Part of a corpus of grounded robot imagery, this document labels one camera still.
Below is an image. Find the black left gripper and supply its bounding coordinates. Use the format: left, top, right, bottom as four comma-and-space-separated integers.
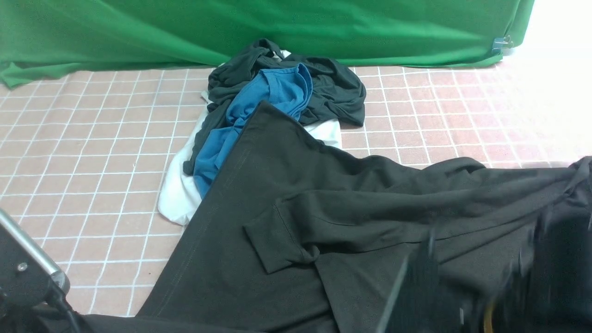
1, 296, 70, 333

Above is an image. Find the dark gray long-sleeved shirt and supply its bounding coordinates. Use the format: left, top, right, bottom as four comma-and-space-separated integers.
69, 102, 592, 333

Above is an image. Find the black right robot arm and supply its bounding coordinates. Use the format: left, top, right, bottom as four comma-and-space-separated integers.
479, 206, 591, 333

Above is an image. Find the white shirt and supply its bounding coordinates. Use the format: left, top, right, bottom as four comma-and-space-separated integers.
158, 49, 343, 226

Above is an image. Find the blue shirt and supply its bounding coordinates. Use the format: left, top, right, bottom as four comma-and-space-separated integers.
193, 64, 315, 198

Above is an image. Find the dark teal gray shirt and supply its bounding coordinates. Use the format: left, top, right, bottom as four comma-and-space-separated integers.
182, 39, 366, 181

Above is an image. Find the pink checkered tablecloth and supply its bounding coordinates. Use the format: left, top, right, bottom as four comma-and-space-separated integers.
1, 63, 591, 333

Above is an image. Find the green backdrop cloth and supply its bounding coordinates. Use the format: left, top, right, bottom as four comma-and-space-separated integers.
0, 0, 534, 88

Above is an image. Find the blue binder clip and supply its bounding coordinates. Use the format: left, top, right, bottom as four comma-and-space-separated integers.
491, 35, 514, 54

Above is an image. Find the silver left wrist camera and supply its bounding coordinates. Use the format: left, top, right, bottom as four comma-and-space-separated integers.
0, 210, 70, 307

